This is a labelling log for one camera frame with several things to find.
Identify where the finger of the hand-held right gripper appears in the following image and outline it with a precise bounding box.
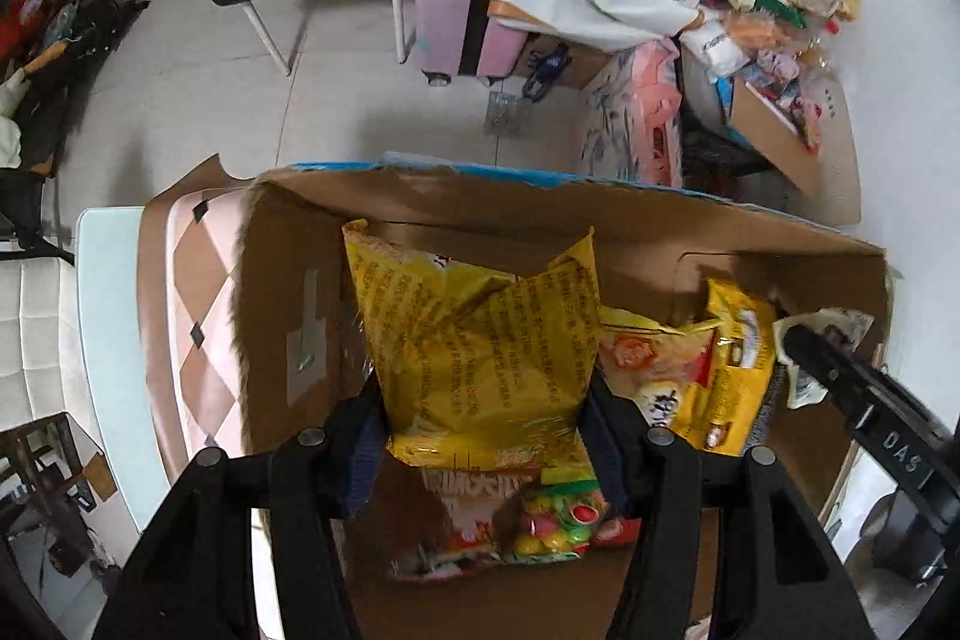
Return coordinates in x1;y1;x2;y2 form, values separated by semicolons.
780;323;901;432

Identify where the white glass table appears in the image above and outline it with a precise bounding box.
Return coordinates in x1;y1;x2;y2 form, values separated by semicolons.
75;205;178;537

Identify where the yellow stick snack packet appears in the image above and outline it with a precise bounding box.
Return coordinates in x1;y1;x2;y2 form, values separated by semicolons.
341;220;605;470

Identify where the pile of clothes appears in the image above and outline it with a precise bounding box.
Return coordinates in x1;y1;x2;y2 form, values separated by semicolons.
0;0;151;260

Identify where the dark wooden chair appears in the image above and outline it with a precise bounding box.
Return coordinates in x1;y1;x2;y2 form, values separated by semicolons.
0;411;122;612

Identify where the pink floral bag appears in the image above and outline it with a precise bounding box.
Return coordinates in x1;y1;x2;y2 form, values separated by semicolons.
581;40;688;188

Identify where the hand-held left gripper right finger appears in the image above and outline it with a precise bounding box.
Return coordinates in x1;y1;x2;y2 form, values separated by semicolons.
581;377;875;640

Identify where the large yellow black snack bag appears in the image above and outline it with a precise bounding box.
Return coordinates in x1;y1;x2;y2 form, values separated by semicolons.
664;276;785;458

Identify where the white snack packet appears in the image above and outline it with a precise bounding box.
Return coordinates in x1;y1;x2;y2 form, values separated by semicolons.
772;307;875;411

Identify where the yellow orange snack packet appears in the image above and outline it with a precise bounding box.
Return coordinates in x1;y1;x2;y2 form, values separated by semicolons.
596;306;718;432

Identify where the green candy packet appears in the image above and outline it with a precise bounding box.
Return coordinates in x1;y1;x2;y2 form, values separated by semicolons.
499;466;613;564

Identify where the blue object on floor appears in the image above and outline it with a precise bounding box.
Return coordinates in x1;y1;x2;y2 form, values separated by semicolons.
521;44;572;103

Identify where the small clear packet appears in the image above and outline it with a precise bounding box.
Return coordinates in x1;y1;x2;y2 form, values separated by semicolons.
484;90;530;136

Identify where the pink suitcase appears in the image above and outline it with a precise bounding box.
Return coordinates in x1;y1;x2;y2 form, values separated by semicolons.
412;0;530;88

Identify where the cardboard box blue print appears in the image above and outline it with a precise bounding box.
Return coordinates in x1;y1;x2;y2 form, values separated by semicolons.
240;160;898;640

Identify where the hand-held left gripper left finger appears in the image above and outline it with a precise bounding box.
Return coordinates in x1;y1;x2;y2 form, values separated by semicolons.
90;377;391;640

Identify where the checked tablecloth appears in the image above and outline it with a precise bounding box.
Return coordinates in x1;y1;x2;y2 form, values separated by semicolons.
136;154;260;462

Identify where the brown cardboard box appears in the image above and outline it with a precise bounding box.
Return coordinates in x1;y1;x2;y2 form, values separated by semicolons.
722;76;827;200

